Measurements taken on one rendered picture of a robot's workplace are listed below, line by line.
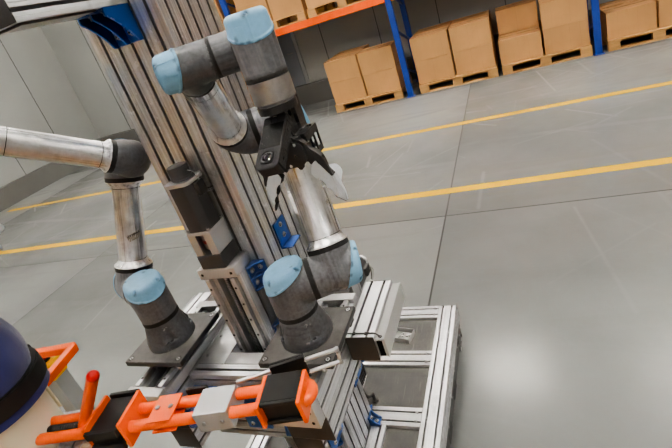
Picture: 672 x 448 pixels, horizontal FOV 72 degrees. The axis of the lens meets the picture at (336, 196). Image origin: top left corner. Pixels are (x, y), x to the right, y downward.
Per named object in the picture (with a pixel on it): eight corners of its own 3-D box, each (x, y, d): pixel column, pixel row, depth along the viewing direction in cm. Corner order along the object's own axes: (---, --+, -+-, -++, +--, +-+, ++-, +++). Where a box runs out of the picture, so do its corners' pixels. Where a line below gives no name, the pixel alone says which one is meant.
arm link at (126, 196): (125, 314, 146) (106, 140, 136) (112, 300, 157) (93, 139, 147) (164, 303, 153) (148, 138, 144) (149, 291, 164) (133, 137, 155)
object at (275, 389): (263, 429, 80) (252, 409, 78) (272, 394, 87) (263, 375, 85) (308, 423, 78) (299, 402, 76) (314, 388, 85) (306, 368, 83)
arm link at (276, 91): (278, 78, 74) (235, 89, 77) (287, 105, 75) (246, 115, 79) (295, 67, 80) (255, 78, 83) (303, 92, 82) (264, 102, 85)
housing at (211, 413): (200, 434, 84) (190, 417, 82) (213, 403, 90) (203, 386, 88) (235, 430, 82) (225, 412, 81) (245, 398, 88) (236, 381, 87)
